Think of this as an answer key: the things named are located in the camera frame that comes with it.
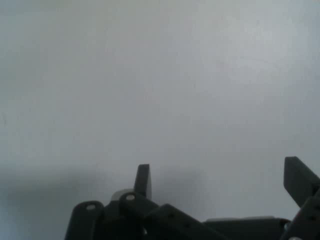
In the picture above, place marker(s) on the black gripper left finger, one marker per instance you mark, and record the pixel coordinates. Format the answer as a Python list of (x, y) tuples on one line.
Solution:
[(140, 215)]

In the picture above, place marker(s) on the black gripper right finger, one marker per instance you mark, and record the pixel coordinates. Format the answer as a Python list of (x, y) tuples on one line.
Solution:
[(297, 180)]

